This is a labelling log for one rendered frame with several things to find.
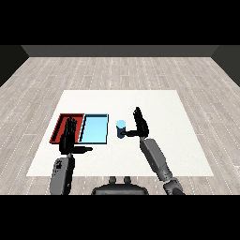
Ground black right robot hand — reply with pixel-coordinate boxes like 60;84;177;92
122;106;150;141

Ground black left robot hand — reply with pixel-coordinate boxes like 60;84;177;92
58;116;94;156

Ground red shallow open box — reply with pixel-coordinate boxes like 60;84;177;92
49;112;86;145

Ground small blue can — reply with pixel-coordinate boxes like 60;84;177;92
115;119;128;140

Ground light blue shallow open box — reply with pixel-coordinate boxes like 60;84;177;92
77;112;110;145

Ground dark grey robot body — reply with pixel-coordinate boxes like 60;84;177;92
91;176;150;196

